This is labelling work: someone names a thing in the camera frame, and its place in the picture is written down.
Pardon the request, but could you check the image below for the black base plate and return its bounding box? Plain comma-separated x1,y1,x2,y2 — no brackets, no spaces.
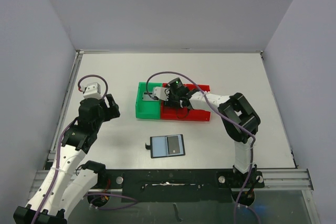
93,169,265,202

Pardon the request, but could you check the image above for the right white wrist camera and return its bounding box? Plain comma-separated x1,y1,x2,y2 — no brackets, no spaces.
152,87,170,101

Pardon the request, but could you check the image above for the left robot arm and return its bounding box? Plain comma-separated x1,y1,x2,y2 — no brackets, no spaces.
13,94,120,223

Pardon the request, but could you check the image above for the black leather card holder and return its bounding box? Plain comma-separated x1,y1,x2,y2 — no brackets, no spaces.
145,134,186,158

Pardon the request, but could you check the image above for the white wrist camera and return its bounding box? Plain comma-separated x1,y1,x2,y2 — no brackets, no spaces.
83,82,102,100
152,87,170,101

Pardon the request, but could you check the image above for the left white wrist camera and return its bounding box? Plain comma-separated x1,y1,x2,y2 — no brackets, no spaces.
83,82,102,100

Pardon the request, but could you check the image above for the green plastic bin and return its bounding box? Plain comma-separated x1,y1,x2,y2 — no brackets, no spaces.
135,82,162,120

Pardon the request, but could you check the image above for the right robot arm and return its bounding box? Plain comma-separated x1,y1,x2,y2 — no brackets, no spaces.
153,78,261,187

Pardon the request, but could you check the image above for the red plastic bin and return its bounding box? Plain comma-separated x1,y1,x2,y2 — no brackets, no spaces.
182,84,211,122
160,83,190,120

